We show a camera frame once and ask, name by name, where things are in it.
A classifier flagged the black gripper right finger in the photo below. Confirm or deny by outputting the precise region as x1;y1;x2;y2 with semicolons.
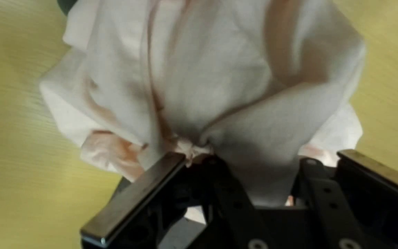
292;148;398;249

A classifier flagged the pink shirt with orange print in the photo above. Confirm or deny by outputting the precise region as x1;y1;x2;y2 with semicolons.
39;0;367;210

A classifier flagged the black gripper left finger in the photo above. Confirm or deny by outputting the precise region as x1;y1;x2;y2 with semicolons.
79;150;267;249

